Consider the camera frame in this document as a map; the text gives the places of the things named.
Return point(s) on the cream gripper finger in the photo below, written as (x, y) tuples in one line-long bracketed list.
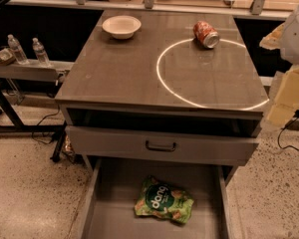
[(286, 101), (272, 40)]

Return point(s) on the green rice chip bag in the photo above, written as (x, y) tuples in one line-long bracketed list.
[(164, 201)]

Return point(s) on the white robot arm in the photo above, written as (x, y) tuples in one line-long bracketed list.
[(285, 37)]

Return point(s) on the top grey drawer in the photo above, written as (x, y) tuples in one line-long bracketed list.
[(190, 148)]

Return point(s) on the grey drawer cabinet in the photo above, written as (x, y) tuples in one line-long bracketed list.
[(163, 80)]

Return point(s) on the open middle grey drawer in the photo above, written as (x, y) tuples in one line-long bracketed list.
[(116, 186)]

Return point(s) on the orange soda can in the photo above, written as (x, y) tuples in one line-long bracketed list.
[(207, 36)]

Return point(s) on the white bowl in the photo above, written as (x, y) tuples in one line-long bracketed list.
[(121, 27)]

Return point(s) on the right clear water bottle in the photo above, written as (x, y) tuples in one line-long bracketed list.
[(41, 53)]

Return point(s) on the clear water bottle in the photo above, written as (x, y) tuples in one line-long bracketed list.
[(41, 53), (17, 50)]

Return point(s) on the grey side table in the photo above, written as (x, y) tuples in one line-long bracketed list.
[(34, 72)]

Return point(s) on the left clear water bottle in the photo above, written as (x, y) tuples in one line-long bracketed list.
[(17, 50)]

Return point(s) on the small round dish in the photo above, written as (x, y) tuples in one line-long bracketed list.
[(6, 56)]

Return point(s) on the grey metal rail frame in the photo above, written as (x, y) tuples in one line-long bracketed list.
[(149, 0)]

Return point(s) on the black drawer handle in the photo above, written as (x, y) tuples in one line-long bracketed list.
[(160, 148)]

